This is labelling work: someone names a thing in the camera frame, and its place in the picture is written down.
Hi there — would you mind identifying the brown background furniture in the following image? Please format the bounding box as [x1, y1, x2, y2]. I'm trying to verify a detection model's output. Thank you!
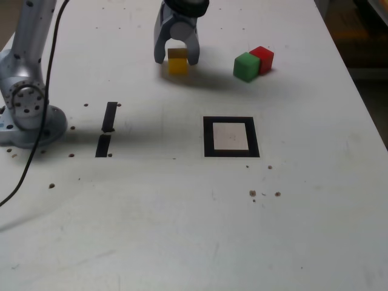
[313, 0, 388, 79]

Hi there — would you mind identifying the green cube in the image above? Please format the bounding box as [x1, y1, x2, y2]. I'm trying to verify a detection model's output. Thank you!
[233, 52, 261, 83]

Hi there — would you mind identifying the red cube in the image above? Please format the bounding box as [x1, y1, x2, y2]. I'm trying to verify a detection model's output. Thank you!
[249, 45, 275, 76]

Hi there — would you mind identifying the black tape strip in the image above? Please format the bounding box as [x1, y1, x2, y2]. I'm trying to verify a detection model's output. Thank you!
[95, 101, 118, 158]

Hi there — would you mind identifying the yellow cube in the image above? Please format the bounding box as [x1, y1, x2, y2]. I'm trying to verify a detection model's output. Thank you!
[167, 48, 189, 75]

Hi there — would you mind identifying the black cable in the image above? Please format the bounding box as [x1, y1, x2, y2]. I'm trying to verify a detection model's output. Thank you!
[0, 0, 69, 207]

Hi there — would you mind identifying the black tape square outline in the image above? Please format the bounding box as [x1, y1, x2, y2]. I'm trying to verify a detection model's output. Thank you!
[202, 116, 261, 158]

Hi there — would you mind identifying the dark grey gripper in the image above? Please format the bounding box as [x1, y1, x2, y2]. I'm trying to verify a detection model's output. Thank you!
[153, 2, 201, 66]

